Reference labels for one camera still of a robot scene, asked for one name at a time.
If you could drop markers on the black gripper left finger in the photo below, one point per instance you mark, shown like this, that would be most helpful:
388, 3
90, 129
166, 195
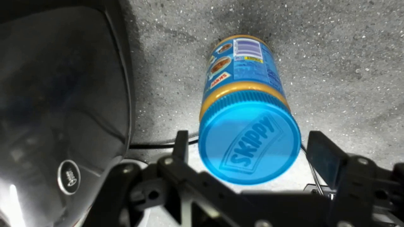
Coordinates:
177, 194

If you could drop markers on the blue Skippy jar lid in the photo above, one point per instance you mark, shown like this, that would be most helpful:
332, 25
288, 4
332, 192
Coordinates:
248, 146

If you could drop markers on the peanut butter jar blue label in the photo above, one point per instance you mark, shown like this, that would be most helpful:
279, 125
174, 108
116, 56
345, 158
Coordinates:
248, 64

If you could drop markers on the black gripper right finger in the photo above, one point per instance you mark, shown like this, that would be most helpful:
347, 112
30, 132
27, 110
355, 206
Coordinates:
366, 194

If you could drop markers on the black toaster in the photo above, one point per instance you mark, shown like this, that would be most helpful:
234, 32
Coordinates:
54, 105

